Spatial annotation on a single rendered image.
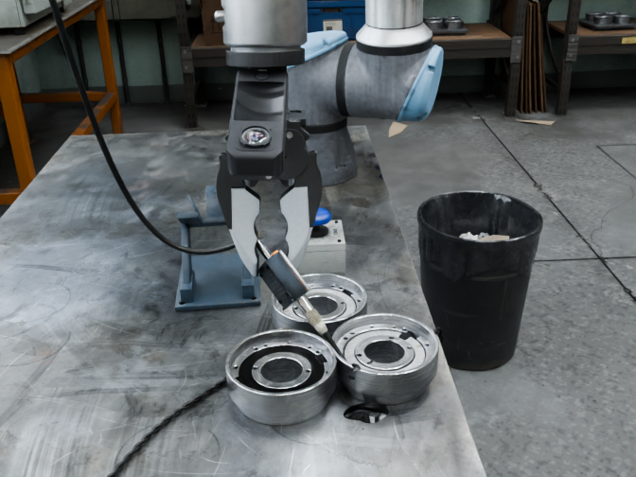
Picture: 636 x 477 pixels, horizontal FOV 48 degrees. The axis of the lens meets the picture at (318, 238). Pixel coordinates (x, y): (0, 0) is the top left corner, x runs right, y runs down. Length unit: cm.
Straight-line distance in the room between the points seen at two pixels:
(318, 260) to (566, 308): 164
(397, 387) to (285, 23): 34
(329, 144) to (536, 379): 115
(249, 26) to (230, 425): 36
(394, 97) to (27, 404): 67
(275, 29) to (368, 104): 51
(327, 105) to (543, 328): 137
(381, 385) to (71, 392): 31
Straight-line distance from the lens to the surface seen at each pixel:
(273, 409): 66
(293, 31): 64
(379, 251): 97
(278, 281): 67
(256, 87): 63
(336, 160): 118
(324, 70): 113
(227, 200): 67
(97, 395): 75
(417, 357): 72
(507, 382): 208
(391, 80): 110
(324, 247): 89
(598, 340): 233
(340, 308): 79
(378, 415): 69
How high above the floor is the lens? 124
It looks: 26 degrees down
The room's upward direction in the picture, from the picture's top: 1 degrees counter-clockwise
